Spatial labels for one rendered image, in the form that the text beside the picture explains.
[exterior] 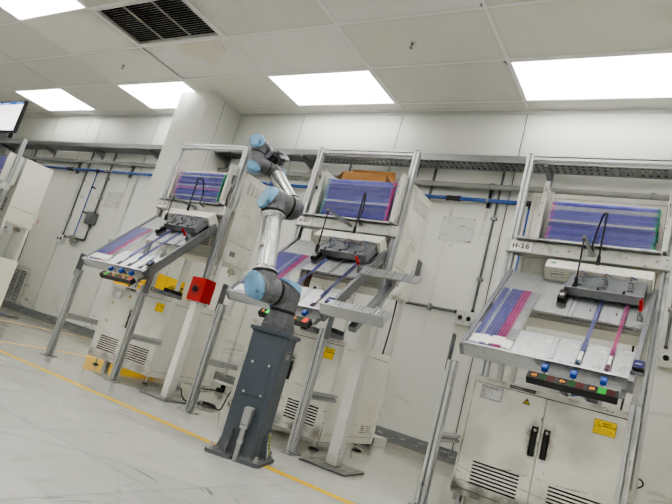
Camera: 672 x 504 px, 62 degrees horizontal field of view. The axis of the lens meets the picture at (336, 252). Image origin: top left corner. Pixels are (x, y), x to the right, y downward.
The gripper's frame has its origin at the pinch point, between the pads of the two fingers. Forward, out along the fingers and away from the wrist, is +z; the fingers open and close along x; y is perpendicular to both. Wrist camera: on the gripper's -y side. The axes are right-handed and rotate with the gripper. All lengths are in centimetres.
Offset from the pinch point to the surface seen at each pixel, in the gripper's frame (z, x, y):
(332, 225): 61, 0, 20
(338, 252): 44, -11, 44
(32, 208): 198, -204, -332
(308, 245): 63, -21, 17
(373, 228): 54, 15, 46
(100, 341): 87, -180, -65
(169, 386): 46, -143, 23
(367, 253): 41, 0, 60
